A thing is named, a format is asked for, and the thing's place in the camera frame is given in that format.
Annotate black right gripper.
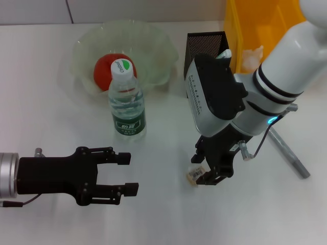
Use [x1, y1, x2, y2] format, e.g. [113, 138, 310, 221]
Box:
[191, 124, 253, 187]

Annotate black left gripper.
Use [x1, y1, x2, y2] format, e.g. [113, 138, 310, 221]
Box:
[18, 146, 139, 207]

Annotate beige eraser with barcode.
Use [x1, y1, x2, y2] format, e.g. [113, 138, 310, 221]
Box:
[185, 165, 207, 188]

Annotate green label water bottle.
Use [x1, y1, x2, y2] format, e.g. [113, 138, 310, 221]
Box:
[108, 59, 148, 138]

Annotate red-orange toy orange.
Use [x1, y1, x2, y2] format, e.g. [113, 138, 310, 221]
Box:
[94, 53, 138, 92]

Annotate green pen with white cap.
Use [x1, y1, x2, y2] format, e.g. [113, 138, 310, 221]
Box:
[216, 49, 232, 60]

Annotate white paper ball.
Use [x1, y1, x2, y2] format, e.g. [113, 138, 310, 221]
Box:
[241, 45, 265, 74]

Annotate grey glitter pen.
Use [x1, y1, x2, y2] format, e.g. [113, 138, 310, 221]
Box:
[268, 126, 311, 179]

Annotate translucent green fruit plate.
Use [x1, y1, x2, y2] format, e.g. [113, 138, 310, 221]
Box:
[71, 21, 179, 97]

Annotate black mesh pen holder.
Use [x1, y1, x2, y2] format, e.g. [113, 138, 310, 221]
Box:
[183, 31, 232, 99]

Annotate yellow plastic bin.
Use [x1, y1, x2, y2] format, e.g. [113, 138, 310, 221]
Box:
[224, 0, 307, 74]

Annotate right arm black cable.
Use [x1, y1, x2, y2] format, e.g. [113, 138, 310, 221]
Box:
[239, 103, 299, 161]

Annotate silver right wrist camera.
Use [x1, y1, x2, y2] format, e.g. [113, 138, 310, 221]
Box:
[185, 53, 249, 137]

